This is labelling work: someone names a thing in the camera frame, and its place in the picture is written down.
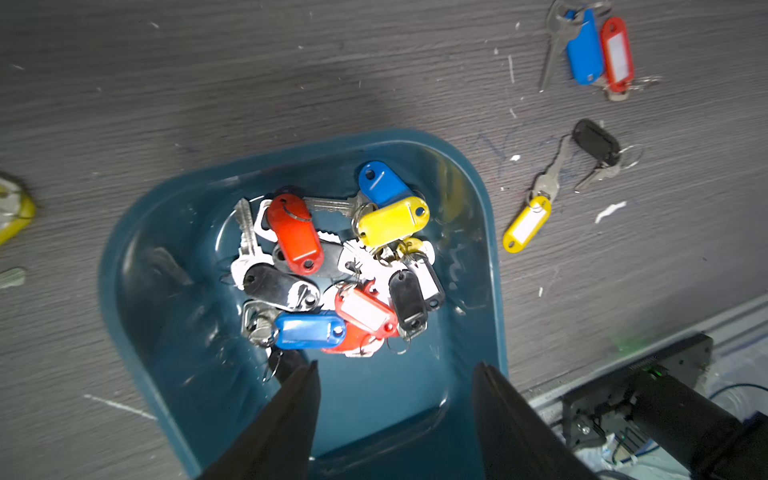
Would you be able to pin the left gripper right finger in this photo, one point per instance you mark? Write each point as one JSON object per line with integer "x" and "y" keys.
{"x": 515, "y": 442}

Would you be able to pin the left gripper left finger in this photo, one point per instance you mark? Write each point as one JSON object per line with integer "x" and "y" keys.
{"x": 278, "y": 443}

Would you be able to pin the teal plastic storage box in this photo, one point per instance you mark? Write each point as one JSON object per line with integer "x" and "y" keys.
{"x": 169, "y": 304}

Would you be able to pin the yellow white tag key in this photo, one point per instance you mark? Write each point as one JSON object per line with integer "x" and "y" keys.
{"x": 539, "y": 200}

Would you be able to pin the black tag key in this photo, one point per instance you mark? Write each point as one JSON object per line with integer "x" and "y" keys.
{"x": 611, "y": 158}

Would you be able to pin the red tag key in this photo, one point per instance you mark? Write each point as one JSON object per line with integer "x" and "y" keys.
{"x": 619, "y": 79}

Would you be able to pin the blue tag key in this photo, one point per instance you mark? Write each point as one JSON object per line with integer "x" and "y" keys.
{"x": 573, "y": 30}

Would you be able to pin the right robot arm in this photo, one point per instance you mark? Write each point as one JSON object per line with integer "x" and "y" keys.
{"x": 654, "y": 399}

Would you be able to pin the pile of keys in box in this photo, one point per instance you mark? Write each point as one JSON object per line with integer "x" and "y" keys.
{"x": 343, "y": 276}

